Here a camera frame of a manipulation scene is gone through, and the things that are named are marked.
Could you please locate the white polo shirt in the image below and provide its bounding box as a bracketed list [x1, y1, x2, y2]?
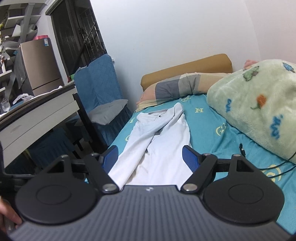
[108, 102, 193, 189]

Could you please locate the person's left hand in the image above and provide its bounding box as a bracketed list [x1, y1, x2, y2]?
[1, 197, 23, 233]

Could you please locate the blue covered chair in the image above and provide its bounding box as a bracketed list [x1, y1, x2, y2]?
[5, 128, 75, 175]
[74, 54, 132, 146]

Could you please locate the white dark-edged table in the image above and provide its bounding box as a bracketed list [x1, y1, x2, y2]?
[1, 83, 82, 167]

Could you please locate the grey seat cushion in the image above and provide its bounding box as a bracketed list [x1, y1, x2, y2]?
[88, 99, 128, 126]

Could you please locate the green fleece blanket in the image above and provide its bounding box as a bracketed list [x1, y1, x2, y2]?
[207, 59, 295, 163]

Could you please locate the striped pillow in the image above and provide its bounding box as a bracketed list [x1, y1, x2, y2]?
[135, 72, 229, 112]

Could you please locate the beige refrigerator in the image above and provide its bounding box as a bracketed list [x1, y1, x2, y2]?
[14, 38, 64, 96]

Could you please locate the tan headboard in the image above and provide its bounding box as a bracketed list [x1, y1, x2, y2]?
[140, 54, 233, 91]

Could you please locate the dark window grille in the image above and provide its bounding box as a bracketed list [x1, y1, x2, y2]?
[47, 0, 107, 76]

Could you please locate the grey storage shelf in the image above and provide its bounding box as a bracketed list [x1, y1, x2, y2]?
[1, 0, 46, 96]

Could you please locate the black cable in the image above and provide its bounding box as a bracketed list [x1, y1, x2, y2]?
[239, 143, 296, 178]

